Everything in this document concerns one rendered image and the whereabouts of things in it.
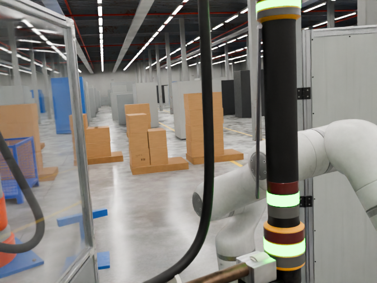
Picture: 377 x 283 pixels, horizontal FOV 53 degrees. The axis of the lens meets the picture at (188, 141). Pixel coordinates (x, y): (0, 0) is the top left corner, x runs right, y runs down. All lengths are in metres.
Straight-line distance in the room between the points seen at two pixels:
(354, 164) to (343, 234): 1.81
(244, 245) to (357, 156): 0.58
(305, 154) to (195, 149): 7.91
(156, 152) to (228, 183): 7.07
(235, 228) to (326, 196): 1.26
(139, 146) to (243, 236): 6.93
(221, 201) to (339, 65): 1.42
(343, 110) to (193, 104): 6.46
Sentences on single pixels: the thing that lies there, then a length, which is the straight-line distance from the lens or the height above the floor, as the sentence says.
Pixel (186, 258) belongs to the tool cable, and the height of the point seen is 1.57.
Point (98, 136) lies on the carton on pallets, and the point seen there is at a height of 0.67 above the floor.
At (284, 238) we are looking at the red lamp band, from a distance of 0.41.
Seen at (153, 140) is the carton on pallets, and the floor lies 0.67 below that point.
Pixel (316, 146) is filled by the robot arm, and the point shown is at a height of 1.59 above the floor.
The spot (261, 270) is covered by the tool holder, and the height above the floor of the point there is 1.53.
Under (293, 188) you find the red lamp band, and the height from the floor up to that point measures 1.61.
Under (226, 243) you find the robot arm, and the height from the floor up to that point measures 1.26.
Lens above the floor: 1.72
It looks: 8 degrees down
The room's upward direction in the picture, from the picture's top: 3 degrees counter-clockwise
